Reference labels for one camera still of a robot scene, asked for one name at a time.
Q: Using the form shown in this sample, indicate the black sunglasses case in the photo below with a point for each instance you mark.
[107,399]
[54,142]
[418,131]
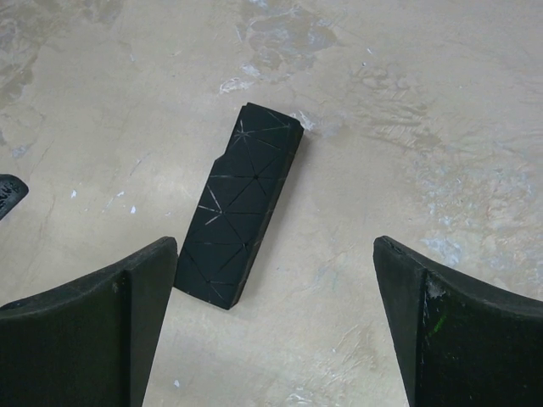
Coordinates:
[236,206]

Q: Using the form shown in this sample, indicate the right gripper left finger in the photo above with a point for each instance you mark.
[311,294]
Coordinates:
[91,341]

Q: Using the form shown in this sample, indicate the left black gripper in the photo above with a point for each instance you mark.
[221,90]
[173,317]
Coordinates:
[12,191]

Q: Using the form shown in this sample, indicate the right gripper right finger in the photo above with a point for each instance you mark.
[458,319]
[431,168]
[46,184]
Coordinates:
[458,341]

